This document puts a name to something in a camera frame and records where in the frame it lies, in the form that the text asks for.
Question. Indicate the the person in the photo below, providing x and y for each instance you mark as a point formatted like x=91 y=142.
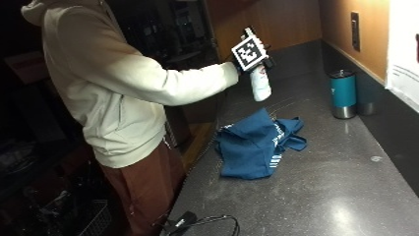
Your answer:
x=109 y=98

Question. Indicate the blue tote bag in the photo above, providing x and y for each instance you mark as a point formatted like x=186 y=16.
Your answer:
x=255 y=147

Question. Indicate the teal steel tumbler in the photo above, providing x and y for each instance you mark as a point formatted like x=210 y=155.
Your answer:
x=343 y=95

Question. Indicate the black wall outlet plate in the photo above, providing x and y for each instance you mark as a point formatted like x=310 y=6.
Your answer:
x=355 y=31

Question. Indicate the white paper sheet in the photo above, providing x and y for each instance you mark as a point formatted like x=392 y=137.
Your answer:
x=403 y=49

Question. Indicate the white marker cube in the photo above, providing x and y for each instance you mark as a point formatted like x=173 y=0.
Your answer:
x=248 y=50

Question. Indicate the black power adapter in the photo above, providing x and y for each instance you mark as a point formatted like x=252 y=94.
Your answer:
x=179 y=223

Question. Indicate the white spray bottle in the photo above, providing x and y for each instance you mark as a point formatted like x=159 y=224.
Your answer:
x=260 y=83

